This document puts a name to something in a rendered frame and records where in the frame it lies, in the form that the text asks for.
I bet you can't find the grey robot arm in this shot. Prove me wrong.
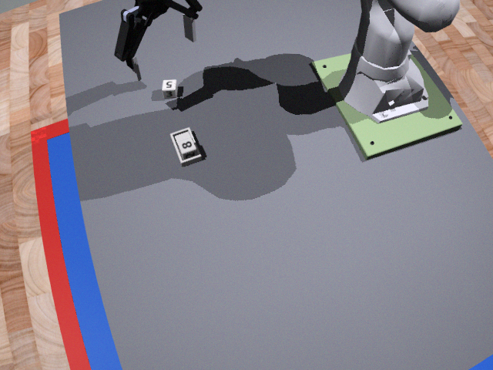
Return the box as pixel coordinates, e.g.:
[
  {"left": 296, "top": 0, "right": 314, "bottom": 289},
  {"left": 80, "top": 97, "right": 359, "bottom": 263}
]
[{"left": 338, "top": 0, "right": 460, "bottom": 123}]

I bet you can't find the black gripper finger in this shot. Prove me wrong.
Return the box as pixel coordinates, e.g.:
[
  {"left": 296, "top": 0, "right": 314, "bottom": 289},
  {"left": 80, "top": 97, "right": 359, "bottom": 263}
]
[
  {"left": 114, "top": 5, "right": 159, "bottom": 81},
  {"left": 163, "top": 0, "right": 203, "bottom": 42}
]

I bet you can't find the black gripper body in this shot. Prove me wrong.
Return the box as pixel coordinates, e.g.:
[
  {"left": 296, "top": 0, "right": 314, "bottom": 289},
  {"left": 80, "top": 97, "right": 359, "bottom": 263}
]
[{"left": 134, "top": 0, "right": 169, "bottom": 19}]

